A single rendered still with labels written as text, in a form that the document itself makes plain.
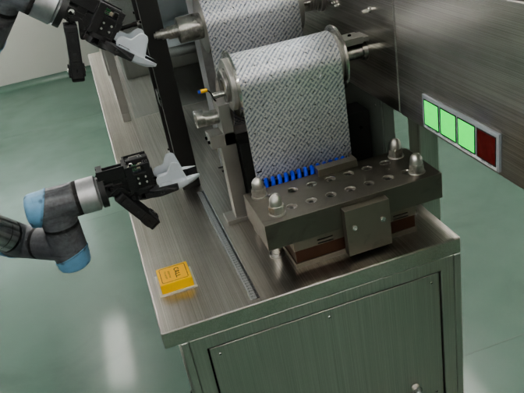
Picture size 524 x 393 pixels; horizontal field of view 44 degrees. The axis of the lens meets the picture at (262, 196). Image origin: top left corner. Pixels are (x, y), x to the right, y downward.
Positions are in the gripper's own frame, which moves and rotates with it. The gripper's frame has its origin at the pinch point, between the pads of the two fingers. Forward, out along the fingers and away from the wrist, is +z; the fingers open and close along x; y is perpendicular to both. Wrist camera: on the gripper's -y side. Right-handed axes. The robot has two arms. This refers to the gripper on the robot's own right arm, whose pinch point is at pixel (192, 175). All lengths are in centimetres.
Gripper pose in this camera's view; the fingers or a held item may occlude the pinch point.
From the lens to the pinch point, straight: 142.7
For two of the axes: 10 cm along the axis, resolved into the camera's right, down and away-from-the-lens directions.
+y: -1.6, -8.7, -4.6
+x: -2.9, -4.1, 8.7
